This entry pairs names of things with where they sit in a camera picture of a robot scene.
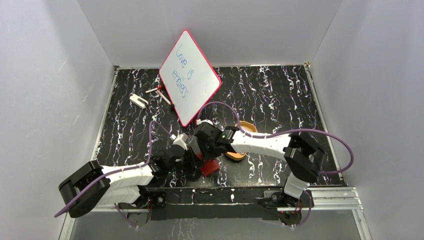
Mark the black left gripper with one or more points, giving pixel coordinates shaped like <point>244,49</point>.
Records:
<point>190,158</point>

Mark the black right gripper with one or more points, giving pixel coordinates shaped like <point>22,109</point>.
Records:
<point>206,155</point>

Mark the red leather card holder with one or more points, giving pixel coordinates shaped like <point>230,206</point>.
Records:
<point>206,167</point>

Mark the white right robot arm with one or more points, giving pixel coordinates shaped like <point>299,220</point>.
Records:
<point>303,155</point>

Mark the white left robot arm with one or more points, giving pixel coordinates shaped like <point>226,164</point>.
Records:
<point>95,185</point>

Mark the orange oval tray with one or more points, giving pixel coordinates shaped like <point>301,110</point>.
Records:
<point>237,157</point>

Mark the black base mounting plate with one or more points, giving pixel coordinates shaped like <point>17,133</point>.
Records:
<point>213,203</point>

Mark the pink framed whiteboard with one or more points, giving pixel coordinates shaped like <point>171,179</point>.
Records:
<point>188,77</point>

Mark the red capped marker pen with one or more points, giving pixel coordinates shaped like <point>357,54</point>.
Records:
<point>154,89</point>

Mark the white whiteboard eraser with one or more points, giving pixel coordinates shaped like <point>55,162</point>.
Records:
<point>138,101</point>

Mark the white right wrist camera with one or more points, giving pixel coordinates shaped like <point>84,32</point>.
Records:
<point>199,121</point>

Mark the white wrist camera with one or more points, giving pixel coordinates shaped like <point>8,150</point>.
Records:
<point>199,121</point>
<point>180,140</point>

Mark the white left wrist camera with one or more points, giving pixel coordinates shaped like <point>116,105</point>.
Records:
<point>180,140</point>

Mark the aluminium rail frame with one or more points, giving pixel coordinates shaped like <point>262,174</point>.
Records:
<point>276,99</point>

